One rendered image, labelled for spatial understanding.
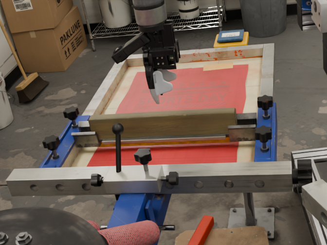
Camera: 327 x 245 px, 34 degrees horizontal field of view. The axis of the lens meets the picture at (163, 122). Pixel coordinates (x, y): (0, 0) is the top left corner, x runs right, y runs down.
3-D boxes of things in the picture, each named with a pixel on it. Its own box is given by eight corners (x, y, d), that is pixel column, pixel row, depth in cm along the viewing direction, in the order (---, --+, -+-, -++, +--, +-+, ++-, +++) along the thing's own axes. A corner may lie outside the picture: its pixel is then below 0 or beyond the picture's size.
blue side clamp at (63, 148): (80, 132, 167) (74, 113, 164) (94, 131, 166) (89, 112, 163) (44, 191, 142) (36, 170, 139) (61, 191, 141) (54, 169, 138)
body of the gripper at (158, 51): (176, 72, 132) (169, 26, 127) (143, 74, 134) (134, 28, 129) (181, 59, 139) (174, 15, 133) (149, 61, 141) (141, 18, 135)
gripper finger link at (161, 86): (173, 106, 136) (169, 70, 133) (151, 107, 137) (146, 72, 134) (175, 102, 139) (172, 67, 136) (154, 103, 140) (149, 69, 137)
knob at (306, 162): (285, 180, 123) (284, 153, 120) (311, 179, 122) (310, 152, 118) (286, 200, 117) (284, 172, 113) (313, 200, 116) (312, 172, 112)
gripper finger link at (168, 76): (178, 94, 143) (172, 65, 137) (157, 95, 144) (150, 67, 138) (180, 87, 145) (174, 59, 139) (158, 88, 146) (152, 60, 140)
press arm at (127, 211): (130, 195, 126) (126, 178, 124) (154, 194, 124) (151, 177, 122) (110, 246, 111) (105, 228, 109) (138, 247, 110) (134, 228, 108)
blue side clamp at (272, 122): (259, 124, 154) (257, 103, 151) (277, 123, 153) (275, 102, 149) (255, 187, 129) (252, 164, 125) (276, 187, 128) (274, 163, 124)
